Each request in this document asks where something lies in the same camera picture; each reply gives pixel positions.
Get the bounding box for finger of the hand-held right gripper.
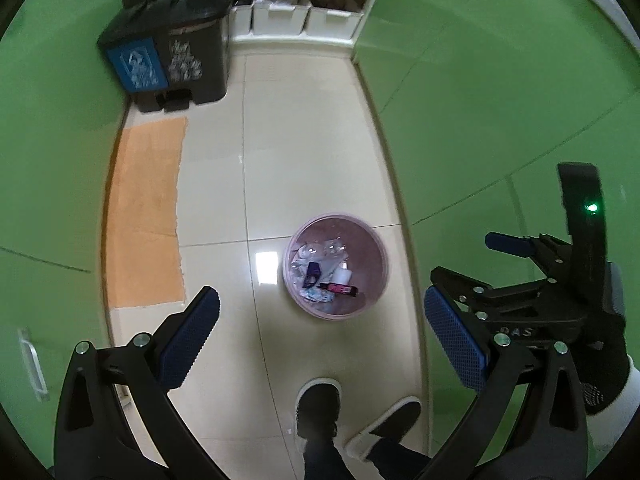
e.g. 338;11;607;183
430;265;557;318
485;231;577;282

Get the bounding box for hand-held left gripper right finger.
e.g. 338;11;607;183
417;285;591;480

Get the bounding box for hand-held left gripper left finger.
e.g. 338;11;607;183
54;285;236;480

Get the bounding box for pink waste bin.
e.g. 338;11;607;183
282;209;392;322

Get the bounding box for white printed plastic bag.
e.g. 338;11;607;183
286;244;337;304

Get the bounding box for black and pink tube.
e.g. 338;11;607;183
318;281;360;297

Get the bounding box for person's right forearm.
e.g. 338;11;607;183
585;355;640;480

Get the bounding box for black two-part trash bin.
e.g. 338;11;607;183
96;0;236;114

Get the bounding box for person's right shoe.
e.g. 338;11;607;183
346;396;424;462

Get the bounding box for orange floor mat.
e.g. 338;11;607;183
106;117;190;309

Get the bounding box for green cabinet door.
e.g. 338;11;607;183
0;0;132;466
350;0;640;461

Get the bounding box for person's legs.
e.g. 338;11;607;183
302;434;432;480

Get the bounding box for metal cabinet handle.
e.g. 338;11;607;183
17;328;50;402

